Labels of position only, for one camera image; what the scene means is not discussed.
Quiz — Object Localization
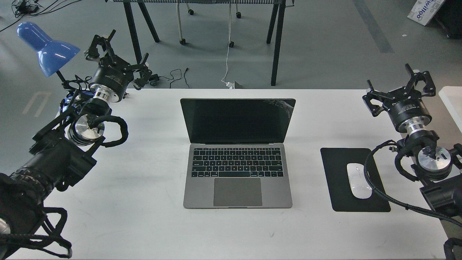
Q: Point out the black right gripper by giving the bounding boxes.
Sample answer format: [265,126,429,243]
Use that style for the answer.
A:
[362,64,436,133]

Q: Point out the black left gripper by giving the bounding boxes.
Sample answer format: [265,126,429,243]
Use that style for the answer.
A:
[84,30,152,102]

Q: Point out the grey laptop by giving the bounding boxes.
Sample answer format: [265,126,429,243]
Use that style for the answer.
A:
[180,98,296,209]

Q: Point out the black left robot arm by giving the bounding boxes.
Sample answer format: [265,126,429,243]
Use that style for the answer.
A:
[1,22,152,260]

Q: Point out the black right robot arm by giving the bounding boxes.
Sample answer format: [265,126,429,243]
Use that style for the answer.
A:
[362,64,462,226]

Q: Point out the blue desk lamp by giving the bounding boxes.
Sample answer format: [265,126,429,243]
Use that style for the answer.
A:
[17,22,80,83]

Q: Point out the cardboard box with blue print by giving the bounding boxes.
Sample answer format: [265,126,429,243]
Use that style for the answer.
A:
[407,0,445,26]

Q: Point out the white computer mouse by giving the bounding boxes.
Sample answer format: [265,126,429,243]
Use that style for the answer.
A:
[346,163,372,199]

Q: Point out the black-legged background table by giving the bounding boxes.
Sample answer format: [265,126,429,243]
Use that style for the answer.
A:
[105,0,295,86]

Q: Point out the black floor cable with adapter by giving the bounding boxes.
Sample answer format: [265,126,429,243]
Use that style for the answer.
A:
[148,67,191,89]

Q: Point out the black cable bundle top left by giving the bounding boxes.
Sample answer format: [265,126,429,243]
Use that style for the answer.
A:
[0,0,82,33]

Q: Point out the white hanging cable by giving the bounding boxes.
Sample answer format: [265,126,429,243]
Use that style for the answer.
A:
[221,4,235,89]

